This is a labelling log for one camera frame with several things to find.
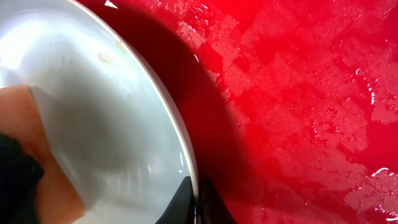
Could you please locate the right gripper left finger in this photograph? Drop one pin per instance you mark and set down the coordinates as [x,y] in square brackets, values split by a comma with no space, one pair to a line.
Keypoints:
[181,209]

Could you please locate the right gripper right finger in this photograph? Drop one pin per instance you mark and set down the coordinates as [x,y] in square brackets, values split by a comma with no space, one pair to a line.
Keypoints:
[212,208]

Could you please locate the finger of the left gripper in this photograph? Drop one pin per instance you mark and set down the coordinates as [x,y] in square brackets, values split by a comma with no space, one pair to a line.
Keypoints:
[20,175]

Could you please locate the green and orange sponge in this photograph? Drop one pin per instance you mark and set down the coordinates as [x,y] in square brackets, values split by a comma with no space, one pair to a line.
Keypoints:
[56,201]

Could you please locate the white plate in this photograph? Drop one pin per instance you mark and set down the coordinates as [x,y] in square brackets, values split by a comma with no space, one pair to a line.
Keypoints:
[109,121]

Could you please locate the red plastic tray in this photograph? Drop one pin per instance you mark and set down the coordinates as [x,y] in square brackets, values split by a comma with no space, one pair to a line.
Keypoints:
[291,106]

